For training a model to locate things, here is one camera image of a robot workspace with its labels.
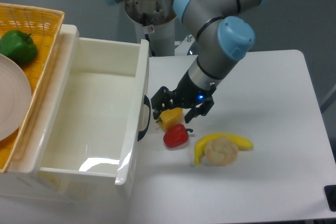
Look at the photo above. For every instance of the beige plate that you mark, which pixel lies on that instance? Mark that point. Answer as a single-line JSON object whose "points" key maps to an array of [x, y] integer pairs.
{"points": [[15, 96]]}

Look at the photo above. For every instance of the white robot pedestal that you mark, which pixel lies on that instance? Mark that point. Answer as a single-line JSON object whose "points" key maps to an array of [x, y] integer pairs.
{"points": [[154, 20]]}

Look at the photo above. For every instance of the white drawer cabinet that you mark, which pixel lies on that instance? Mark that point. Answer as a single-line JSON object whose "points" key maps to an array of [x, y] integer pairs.
{"points": [[23, 178]]}

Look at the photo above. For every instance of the black object at table edge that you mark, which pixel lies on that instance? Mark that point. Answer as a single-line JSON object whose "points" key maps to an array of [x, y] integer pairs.
{"points": [[330, 193]]}

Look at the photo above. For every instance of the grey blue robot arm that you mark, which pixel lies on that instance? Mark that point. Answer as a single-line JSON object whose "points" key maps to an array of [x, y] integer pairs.
{"points": [[214, 24]]}

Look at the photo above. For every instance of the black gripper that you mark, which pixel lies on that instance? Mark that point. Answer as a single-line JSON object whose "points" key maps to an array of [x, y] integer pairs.
{"points": [[187, 95]]}

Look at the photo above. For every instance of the yellow banana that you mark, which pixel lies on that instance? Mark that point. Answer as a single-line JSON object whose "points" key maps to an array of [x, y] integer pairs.
{"points": [[243, 144]]}

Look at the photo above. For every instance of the green bell pepper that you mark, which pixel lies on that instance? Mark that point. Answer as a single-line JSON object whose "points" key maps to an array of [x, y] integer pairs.
{"points": [[19, 47]]}

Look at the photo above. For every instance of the red bell pepper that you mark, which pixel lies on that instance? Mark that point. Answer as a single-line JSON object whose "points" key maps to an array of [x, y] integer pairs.
{"points": [[176, 136]]}

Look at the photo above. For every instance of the white metal base frame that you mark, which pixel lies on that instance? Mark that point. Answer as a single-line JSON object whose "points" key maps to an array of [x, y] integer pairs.
{"points": [[188, 46]]}

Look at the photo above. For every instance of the yellow bell pepper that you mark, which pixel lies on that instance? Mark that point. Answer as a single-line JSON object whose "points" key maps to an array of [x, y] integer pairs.
{"points": [[169, 118]]}

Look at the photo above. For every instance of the yellow woven basket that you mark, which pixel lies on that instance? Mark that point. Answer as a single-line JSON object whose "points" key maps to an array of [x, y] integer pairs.
{"points": [[41, 27]]}

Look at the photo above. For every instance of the black top drawer handle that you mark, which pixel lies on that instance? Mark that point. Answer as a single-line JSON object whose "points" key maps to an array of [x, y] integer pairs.
{"points": [[145, 119]]}

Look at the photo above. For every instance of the round bread roll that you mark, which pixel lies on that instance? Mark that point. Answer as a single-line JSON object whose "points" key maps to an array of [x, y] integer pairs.
{"points": [[221, 151]]}

